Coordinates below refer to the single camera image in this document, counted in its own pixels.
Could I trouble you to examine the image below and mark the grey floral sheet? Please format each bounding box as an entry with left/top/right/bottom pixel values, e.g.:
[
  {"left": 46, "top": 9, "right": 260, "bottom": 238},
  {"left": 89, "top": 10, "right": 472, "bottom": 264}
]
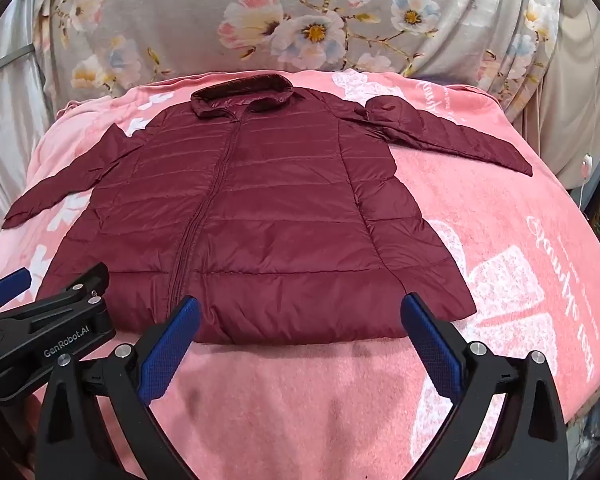
[{"left": 32, "top": 0, "right": 563, "bottom": 100}]

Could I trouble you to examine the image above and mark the maroon quilted jacket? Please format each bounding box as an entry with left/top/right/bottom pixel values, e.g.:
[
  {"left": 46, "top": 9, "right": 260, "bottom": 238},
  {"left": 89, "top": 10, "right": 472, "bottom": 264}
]
[{"left": 2, "top": 74, "right": 534, "bottom": 347}]

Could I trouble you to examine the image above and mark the grey metal rod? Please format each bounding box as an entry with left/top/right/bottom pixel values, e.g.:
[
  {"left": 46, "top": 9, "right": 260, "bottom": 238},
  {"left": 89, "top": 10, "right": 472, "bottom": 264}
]
[{"left": 0, "top": 44, "right": 35, "bottom": 82}]

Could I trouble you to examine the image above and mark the white cable with switch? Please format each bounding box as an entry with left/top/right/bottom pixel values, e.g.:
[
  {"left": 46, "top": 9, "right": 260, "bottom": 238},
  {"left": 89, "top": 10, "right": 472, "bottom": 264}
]
[{"left": 576, "top": 152, "right": 595, "bottom": 211}]

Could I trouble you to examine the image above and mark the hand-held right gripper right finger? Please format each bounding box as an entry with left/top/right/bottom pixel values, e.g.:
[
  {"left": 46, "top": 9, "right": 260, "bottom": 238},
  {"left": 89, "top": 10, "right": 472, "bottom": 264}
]
[{"left": 401, "top": 293, "right": 572, "bottom": 480}]

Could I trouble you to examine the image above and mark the white curtain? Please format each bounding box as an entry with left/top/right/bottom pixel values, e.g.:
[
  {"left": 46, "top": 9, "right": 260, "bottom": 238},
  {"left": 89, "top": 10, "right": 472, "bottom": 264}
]
[{"left": 0, "top": 0, "right": 56, "bottom": 246}]

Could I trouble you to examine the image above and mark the pink printed blanket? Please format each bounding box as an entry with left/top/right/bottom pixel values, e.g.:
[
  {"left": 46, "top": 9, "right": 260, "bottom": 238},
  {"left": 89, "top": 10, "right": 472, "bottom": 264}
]
[{"left": 0, "top": 67, "right": 600, "bottom": 480}]

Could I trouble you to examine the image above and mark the beige curtain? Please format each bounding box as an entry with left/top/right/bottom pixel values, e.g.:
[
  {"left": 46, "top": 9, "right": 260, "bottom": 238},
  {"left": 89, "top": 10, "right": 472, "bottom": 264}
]
[{"left": 522, "top": 0, "right": 600, "bottom": 188}]

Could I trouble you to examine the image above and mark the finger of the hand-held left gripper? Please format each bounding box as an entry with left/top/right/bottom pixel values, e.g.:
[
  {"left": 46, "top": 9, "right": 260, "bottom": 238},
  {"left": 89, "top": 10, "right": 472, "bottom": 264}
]
[
  {"left": 0, "top": 267, "right": 34, "bottom": 322},
  {"left": 35, "top": 262, "right": 112, "bottom": 313}
]

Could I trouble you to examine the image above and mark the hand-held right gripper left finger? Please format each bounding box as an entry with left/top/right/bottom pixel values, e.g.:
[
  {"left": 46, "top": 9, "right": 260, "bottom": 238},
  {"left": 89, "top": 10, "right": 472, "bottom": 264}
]
[{"left": 35, "top": 296, "right": 203, "bottom": 480}]

